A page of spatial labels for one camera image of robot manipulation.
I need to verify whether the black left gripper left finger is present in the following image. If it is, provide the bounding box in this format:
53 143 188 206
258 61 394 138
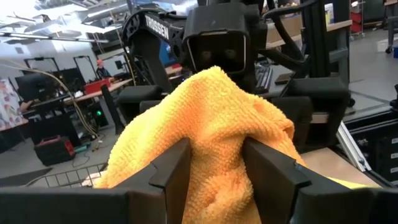
111 138 193 224

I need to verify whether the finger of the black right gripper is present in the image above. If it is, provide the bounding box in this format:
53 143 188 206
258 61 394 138
117 85 164 124
270 77 349 152

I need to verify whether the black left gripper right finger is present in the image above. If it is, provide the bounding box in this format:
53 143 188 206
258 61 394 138
242 138 346 224

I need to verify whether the orange microfiber towel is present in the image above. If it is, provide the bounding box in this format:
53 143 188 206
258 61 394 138
93 65 371 224

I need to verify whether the wooden work table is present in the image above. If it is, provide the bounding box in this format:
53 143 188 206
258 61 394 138
63 78 134 105

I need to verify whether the red plastic bin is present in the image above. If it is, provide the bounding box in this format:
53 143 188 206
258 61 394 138
83 78 112 95

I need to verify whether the person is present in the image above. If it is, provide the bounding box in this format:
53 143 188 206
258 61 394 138
95 58 112 79

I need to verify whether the black keyboard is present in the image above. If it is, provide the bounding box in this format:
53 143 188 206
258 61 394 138
254 65 274 94

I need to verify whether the black equipment case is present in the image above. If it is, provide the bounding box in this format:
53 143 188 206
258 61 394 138
343 107 398 187

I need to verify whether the black computer monitor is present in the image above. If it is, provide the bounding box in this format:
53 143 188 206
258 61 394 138
14 73 58 102

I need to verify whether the black and red toolbox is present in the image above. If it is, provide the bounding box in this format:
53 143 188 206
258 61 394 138
33 135 76 167

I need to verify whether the floral patterned cloth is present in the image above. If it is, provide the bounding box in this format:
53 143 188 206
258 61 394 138
0 78 29 131

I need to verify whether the aluminium extrusion rail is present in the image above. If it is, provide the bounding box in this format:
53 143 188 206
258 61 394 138
335 121 374 172

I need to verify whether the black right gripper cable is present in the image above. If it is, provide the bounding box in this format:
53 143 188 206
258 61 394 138
262 4 307 65

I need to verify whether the yellow hanging cable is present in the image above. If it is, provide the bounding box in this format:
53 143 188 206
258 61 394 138
0 63 100 139

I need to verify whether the black wire basket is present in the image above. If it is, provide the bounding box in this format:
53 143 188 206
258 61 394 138
26 162 108 189

